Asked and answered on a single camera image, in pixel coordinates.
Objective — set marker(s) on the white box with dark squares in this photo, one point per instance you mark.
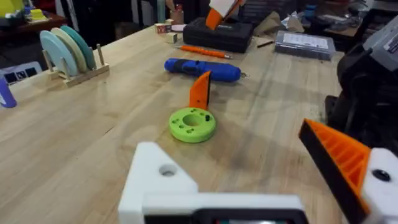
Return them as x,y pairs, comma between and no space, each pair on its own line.
20,73

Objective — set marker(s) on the orange ribbed wedge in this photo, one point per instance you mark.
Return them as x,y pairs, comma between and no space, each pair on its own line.
200,91

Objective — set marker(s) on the light blue plate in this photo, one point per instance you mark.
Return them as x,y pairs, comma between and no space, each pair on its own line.
57,53

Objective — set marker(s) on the black pen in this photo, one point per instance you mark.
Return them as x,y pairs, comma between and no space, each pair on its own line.
265,43

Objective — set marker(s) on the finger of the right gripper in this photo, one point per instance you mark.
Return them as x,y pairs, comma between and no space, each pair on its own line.
217,14
236,6

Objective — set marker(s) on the plain wooden toy block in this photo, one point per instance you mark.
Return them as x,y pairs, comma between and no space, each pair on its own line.
171,37

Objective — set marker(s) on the yellow-green toy block stack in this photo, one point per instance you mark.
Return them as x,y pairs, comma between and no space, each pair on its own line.
38,15

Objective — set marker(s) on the blue electric screwdriver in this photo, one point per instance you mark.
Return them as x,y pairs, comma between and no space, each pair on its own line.
202,69

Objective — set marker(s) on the black tool case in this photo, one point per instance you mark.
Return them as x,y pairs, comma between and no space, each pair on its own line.
217,37

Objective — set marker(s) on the small wooden peg rack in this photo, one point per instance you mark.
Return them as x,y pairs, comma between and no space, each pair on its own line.
84,76

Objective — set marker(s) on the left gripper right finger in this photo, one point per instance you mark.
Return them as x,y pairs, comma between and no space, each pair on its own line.
345,161

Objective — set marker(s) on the cream plate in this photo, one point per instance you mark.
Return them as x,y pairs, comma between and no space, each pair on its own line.
76,51

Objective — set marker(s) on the clear plastic parts box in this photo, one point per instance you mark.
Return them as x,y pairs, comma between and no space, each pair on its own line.
304,45

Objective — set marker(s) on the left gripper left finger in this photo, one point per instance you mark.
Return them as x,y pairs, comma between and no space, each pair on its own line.
155,183

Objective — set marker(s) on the brown crumpled paper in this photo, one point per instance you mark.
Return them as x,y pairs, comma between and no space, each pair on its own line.
269,25

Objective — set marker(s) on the purple cup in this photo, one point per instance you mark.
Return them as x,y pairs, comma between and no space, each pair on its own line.
6,95

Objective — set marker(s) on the teal plate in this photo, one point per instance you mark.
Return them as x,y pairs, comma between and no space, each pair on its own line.
85,46

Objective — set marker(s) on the orange pen-shaped tool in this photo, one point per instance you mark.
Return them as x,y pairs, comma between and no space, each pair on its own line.
203,51

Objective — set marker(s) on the green disc with holes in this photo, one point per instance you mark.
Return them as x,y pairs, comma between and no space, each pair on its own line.
192,125

